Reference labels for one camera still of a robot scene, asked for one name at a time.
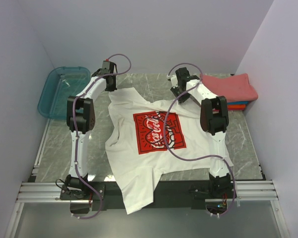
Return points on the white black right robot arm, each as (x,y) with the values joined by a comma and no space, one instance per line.
(213,121)

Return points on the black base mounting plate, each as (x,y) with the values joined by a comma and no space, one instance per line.
(149,196)

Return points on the teal plastic bin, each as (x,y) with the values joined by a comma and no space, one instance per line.
(61,83)

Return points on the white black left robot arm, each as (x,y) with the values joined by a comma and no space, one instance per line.
(81,121)

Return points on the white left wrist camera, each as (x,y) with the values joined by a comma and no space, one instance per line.
(108,67)

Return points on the blue folded t shirt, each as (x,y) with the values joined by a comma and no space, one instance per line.
(238,103)

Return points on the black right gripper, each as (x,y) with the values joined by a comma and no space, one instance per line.
(183,99)

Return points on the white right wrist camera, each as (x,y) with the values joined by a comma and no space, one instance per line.
(173,79)

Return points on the white t shirt red print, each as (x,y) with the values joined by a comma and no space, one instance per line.
(150,139)

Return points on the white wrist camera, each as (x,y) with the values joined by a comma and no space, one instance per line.
(173,79)
(108,67)

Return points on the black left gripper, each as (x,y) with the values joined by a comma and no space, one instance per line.
(112,89)

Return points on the aluminium rail frame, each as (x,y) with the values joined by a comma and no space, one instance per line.
(179,210)

